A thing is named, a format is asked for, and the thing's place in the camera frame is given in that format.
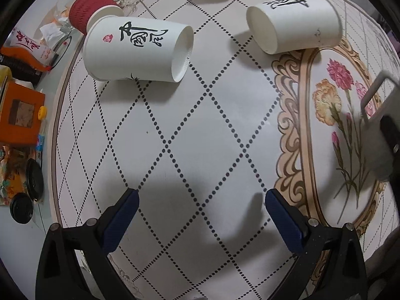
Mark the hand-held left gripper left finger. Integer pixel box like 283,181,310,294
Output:
35,188,140,300

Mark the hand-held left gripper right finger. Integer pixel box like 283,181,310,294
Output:
264,188,369,300

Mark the white calligraphy paper cup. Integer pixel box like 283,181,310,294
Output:
83,15,194,83
246,0,343,54

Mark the red ripple paper cup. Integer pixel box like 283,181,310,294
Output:
69,0,126,36

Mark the black round lid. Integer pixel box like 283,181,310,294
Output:
9,193,34,225
25,159,44,201

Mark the round floral printed table mat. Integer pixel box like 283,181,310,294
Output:
51,0,400,300

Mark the orange gift box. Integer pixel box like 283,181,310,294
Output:
0,81,46,147

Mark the black and orange packet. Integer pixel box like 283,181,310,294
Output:
0,47,43,86

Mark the clear glass dish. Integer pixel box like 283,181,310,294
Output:
47,4,83,69

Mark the red and white tissue packet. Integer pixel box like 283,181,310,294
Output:
5,27,54,71

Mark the crumpled white tissue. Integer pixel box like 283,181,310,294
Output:
39,22,65,44

